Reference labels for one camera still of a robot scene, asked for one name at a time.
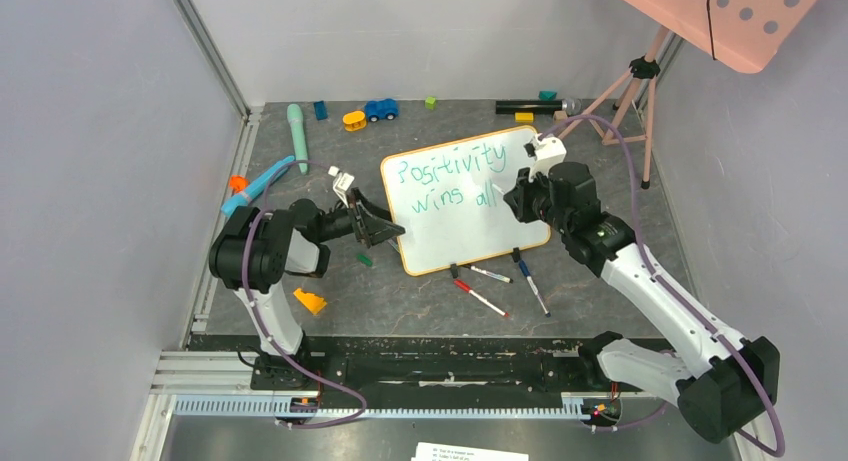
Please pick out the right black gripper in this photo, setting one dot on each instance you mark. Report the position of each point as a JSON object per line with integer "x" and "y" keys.
{"x": 520, "y": 200}

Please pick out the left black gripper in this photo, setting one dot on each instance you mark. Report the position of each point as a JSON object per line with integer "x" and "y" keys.
{"x": 375, "y": 224}

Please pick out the green marker cap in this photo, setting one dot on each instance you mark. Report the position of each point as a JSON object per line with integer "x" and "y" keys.
{"x": 364, "y": 260}

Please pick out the orange framed whiteboard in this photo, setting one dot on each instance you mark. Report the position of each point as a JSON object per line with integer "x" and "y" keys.
{"x": 442, "y": 196}

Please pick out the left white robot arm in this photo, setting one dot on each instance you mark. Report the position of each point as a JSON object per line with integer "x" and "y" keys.
{"x": 255, "y": 250}

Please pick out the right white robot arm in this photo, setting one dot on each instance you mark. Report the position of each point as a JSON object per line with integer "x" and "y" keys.
{"x": 721, "y": 381}

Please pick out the purple whiteboard marker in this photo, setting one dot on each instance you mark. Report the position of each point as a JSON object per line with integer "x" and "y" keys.
{"x": 395, "y": 246}

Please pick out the blue whiteboard marker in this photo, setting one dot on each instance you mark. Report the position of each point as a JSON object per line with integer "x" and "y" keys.
{"x": 534, "y": 288}

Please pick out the black whiteboard marker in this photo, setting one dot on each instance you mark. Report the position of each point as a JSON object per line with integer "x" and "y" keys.
{"x": 488, "y": 273}

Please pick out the red whiteboard marker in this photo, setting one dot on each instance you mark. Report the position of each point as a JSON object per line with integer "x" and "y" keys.
{"x": 467, "y": 289}

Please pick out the yellow block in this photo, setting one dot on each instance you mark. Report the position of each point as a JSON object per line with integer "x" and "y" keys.
{"x": 524, "y": 117}

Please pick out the orange wedge block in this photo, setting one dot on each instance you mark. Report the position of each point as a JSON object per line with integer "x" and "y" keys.
{"x": 313, "y": 303}

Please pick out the teal block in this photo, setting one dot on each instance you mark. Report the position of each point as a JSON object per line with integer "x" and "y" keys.
{"x": 547, "y": 95}

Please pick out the yellow oval toy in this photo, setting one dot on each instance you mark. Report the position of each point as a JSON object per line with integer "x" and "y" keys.
{"x": 354, "y": 120}

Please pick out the blue toy car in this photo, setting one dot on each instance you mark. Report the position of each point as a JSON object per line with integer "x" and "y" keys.
{"x": 385, "y": 109}

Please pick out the pink tripod stand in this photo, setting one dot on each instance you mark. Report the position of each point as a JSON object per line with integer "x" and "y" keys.
{"x": 642, "y": 71}

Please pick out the dark blue block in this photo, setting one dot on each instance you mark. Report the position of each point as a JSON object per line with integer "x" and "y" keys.
{"x": 320, "y": 110}

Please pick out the mint green toy microphone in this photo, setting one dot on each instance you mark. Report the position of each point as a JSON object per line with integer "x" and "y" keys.
{"x": 295, "y": 118}

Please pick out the small orange toy piece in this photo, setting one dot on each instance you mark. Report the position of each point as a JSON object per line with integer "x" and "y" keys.
{"x": 237, "y": 183}

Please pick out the blue toy marker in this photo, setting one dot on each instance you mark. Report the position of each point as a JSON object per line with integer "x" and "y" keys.
{"x": 256, "y": 186}

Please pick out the white paper sheet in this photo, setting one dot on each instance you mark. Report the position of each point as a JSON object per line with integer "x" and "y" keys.
{"x": 442, "y": 452}

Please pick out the pink perforated panel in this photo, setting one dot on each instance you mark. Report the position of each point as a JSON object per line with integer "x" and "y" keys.
{"x": 744, "y": 35}

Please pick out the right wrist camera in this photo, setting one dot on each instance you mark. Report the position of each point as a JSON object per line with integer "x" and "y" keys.
{"x": 546, "y": 153}

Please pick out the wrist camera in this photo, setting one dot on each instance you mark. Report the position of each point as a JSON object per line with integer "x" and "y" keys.
{"x": 546, "y": 153}
{"x": 341, "y": 184}

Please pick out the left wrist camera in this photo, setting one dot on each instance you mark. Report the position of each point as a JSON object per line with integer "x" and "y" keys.
{"x": 341, "y": 184}

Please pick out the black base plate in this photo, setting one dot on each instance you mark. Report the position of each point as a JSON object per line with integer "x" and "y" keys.
{"x": 436, "y": 372}

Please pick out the grey slotted cable duct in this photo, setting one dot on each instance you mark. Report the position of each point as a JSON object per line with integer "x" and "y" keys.
{"x": 299, "y": 408}

